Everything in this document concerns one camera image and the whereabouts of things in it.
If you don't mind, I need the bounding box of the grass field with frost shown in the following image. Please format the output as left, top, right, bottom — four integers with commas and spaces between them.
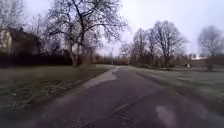
0, 64, 116, 114
129, 64, 224, 116

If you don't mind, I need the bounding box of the bare round tree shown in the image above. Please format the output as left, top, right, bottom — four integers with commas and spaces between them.
197, 25, 224, 72

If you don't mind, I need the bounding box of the pale building with dark roof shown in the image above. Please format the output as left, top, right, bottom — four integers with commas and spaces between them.
0, 27, 43, 57

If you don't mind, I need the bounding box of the grey asphalt path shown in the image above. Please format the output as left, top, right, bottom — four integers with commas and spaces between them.
0, 65, 224, 128

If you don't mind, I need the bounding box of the group of bare trees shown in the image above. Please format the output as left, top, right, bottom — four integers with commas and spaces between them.
129, 20, 188, 70

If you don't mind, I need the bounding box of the large bare tree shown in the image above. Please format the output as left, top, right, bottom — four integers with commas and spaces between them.
42, 0, 128, 69

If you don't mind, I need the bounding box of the dark hedge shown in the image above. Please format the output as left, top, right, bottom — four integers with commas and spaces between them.
0, 53, 76, 69

